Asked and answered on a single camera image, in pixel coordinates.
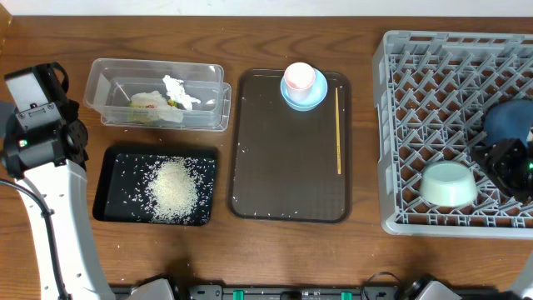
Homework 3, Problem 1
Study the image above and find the mint green bowl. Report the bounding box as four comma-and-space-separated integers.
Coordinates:
420, 161, 478, 207

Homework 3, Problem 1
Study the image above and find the white rice pile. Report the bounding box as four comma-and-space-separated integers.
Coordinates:
118, 154, 214, 224

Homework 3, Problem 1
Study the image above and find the wooden chopstick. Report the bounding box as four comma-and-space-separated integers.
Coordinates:
335, 87, 341, 175

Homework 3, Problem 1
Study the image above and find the light blue small bowl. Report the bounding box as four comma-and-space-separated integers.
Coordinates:
280, 68, 328, 112

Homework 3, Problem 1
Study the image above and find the pink plastic cup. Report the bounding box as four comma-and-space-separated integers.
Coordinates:
284, 62, 316, 102

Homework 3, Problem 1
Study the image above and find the yellow green snack wrapper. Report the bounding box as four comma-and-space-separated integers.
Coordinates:
128, 98, 179, 109

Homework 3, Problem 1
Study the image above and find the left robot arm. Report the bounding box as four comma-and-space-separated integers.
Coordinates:
1, 160, 176, 300

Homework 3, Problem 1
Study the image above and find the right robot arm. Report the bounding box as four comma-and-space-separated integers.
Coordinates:
402, 138, 532, 300

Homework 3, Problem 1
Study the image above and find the grey dishwasher rack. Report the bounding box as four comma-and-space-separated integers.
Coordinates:
372, 30, 532, 240

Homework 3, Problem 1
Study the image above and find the clear plastic bin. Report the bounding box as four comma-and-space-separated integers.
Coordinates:
84, 58, 232, 132

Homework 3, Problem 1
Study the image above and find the black tray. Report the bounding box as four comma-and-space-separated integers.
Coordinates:
92, 144, 217, 227

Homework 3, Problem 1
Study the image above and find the brown serving tray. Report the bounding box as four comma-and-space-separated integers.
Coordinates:
227, 68, 352, 223

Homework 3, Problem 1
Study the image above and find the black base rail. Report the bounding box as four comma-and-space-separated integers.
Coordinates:
178, 284, 399, 300

